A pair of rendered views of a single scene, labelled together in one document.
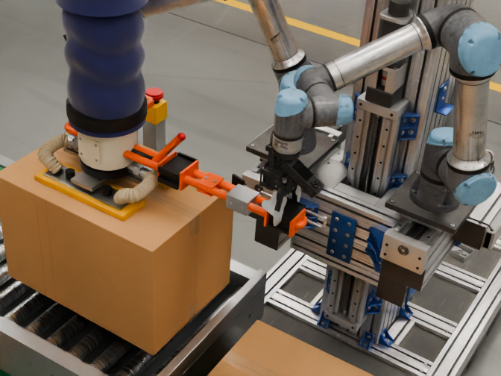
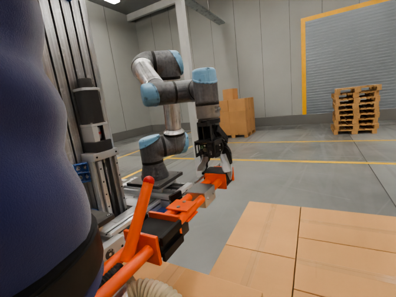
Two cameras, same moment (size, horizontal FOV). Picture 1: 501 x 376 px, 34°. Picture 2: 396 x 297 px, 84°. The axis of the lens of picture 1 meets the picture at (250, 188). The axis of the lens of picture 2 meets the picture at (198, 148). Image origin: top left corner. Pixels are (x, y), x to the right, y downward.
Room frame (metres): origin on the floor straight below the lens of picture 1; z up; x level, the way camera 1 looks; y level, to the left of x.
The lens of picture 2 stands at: (1.81, 0.62, 1.42)
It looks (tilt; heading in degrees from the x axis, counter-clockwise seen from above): 12 degrees down; 269
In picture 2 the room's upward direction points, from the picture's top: 7 degrees counter-clockwise
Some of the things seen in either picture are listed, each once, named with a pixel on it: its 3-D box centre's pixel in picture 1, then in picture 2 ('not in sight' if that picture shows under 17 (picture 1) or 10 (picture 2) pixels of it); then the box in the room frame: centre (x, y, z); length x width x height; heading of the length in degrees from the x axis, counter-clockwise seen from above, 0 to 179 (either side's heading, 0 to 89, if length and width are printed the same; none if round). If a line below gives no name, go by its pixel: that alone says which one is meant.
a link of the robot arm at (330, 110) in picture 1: (326, 107); (190, 91); (1.80, -0.17, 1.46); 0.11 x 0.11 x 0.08; 18
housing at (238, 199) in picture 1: (242, 199); (201, 194); (1.81, 0.02, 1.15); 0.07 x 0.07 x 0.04; 60
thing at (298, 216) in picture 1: (285, 217); (220, 177); (1.73, -0.10, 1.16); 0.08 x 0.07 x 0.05; 60
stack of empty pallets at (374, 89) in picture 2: not in sight; (353, 109); (-3.09, -5.88, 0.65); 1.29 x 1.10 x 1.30; 59
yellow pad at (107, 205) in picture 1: (88, 185); not in sight; (1.96, 0.47, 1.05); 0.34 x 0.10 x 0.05; 60
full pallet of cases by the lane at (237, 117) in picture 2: not in sight; (236, 112); (0.06, -7.62, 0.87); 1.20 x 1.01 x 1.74; 59
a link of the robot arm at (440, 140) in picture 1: (446, 152); (151, 147); (2.04, -0.56, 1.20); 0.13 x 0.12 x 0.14; 18
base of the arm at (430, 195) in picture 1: (438, 184); (154, 168); (2.04, -0.55, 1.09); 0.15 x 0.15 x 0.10
